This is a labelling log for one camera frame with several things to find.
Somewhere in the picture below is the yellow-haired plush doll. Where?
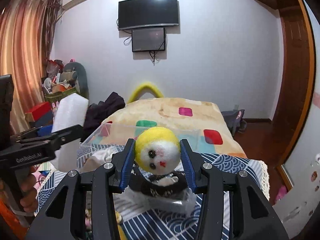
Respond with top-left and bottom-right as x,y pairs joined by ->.
129,127 -> 188,198

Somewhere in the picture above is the person's left hand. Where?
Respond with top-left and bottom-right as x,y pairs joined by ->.
20,166 -> 38,213

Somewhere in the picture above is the red box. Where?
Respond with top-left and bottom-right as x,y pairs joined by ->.
25,101 -> 51,122

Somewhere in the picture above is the dark clothes pile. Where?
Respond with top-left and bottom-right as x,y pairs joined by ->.
80,92 -> 125,142

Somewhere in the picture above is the beige patchwork blanket bed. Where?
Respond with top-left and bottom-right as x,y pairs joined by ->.
82,97 -> 249,159

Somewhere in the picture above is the green box of toys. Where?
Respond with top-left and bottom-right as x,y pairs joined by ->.
42,60 -> 78,103

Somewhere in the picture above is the grey backpack on floor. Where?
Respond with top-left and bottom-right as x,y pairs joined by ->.
221,109 -> 247,137

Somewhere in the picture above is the blue patterned tablecloth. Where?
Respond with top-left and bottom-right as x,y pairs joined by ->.
35,152 -> 271,240

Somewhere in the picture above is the grey plush cushion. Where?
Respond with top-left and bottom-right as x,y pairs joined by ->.
63,62 -> 89,99

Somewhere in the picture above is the yellow curved cushion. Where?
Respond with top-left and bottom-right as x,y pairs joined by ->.
127,82 -> 164,103

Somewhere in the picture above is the pink plush toy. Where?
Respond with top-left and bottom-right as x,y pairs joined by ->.
274,185 -> 287,204

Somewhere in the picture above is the brown wooden door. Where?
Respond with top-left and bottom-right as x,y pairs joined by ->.
273,0 -> 316,166

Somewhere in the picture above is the white suitcase with stickers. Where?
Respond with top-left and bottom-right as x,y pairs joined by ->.
272,152 -> 320,239

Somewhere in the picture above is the orange striped curtain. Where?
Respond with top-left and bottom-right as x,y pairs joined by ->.
1,0 -> 61,134

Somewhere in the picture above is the small wall monitor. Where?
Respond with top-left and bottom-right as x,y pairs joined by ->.
131,28 -> 166,53

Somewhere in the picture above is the large wall television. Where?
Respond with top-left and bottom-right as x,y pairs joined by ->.
118,0 -> 180,30

